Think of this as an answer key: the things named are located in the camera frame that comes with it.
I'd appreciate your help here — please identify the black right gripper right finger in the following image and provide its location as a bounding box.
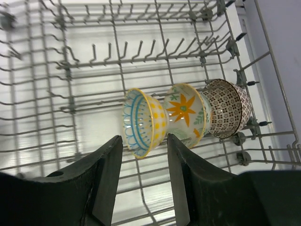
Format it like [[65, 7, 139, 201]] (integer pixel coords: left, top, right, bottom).
[[167, 134, 301, 226]]

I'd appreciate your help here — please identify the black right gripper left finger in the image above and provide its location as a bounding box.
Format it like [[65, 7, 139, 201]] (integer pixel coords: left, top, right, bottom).
[[0, 135, 123, 226]]

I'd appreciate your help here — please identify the orange flower patterned bowl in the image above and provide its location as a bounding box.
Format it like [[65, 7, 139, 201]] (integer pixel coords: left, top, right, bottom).
[[163, 83, 213, 148]]

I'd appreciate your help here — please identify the brown patterned bowl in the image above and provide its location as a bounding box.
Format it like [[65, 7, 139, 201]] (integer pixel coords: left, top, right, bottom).
[[202, 79, 252, 139]]

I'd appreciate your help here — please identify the blue yellow patterned bowl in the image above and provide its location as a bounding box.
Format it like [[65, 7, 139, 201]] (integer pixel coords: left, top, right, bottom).
[[122, 88, 169, 158]]

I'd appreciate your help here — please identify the grey wire dish rack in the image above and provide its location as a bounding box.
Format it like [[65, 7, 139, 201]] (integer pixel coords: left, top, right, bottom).
[[0, 0, 301, 226]]

